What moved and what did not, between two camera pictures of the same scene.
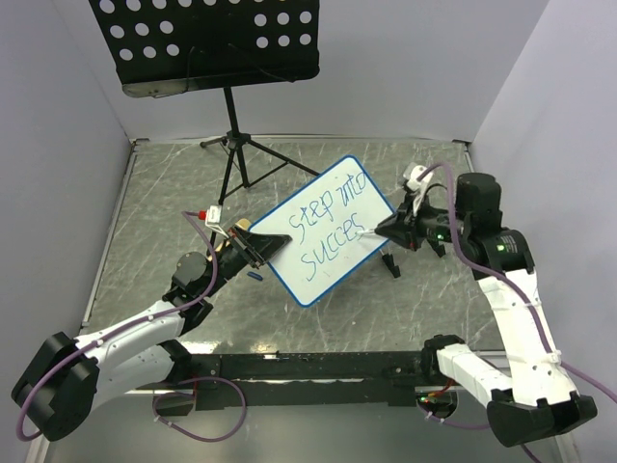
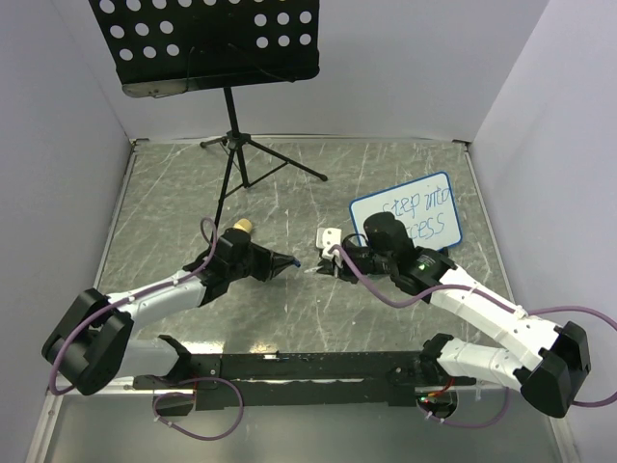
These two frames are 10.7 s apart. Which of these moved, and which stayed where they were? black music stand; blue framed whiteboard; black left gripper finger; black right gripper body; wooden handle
Moved: blue framed whiteboard; black right gripper body; black left gripper finger
Stayed: black music stand; wooden handle
